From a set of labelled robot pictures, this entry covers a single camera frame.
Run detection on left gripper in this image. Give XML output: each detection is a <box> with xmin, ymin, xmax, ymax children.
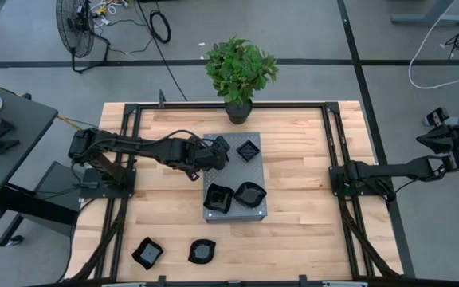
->
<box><xmin>185</xmin><ymin>135</ymin><xmax>231</xmax><ymax>182</ymax></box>

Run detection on black wavy square mini plate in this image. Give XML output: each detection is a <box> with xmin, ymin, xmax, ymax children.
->
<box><xmin>131</xmin><ymin>236</ymin><xmax>164</xmax><ymax>271</ymax></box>
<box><xmin>202</xmin><ymin>182</ymin><xmax>235</xmax><ymax>214</ymax></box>

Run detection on black small square mini plate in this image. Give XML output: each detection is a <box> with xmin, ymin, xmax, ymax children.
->
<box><xmin>235</xmin><ymin>139</ymin><xmax>261</xmax><ymax>163</ymax></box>

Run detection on black leaf-shaped mini plate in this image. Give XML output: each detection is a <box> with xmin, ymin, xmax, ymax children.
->
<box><xmin>233</xmin><ymin>181</ymin><xmax>269</xmax><ymax>209</ymax></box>
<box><xmin>187</xmin><ymin>238</ymin><xmax>217</xmax><ymax>265</ymax></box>

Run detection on grey perforated metal shelf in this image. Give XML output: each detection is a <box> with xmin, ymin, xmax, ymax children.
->
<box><xmin>202</xmin><ymin>132</ymin><xmax>269</xmax><ymax>223</ymax></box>

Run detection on green plant in black pot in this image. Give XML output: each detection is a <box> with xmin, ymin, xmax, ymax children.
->
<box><xmin>204</xmin><ymin>36</ymin><xmax>281</xmax><ymax>125</ymax></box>

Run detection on white power strip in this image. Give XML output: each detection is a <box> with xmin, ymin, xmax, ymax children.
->
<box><xmin>89</xmin><ymin>0</ymin><xmax>131</xmax><ymax>19</ymax></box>

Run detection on black floor fan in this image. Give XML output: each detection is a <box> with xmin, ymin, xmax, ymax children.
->
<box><xmin>55</xmin><ymin>0</ymin><xmax>111</xmax><ymax>75</ymax></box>

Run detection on black desk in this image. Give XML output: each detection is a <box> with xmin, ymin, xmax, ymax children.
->
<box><xmin>0</xmin><ymin>81</ymin><xmax>81</xmax><ymax>254</ymax></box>

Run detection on black triangular plastic part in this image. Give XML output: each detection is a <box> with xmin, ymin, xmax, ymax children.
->
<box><xmin>0</xmin><ymin>119</ymin><xmax>18</xmax><ymax>140</ymax></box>
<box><xmin>0</xmin><ymin>139</ymin><xmax>21</xmax><ymax>155</ymax></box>

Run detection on white floor cable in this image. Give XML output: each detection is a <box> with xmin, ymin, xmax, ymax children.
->
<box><xmin>407</xmin><ymin>0</ymin><xmax>459</xmax><ymax>90</ymax></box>

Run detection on thin black floor cable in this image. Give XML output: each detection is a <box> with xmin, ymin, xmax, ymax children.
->
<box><xmin>135</xmin><ymin>0</ymin><xmax>189</xmax><ymax>103</ymax></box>

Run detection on coiled black cable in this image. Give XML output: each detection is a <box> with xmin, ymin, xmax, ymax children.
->
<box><xmin>148</xmin><ymin>10</ymin><xmax>172</xmax><ymax>44</ymax></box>

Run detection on yellow cable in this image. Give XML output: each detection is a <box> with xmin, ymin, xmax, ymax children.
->
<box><xmin>56</xmin><ymin>114</ymin><xmax>97</xmax><ymax>132</ymax></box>

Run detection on silver metal bracket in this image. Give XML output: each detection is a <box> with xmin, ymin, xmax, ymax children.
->
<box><xmin>101</xmin><ymin>281</ymin><xmax>147</xmax><ymax>287</ymax></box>
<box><xmin>322</xmin><ymin>281</ymin><xmax>369</xmax><ymax>287</ymax></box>

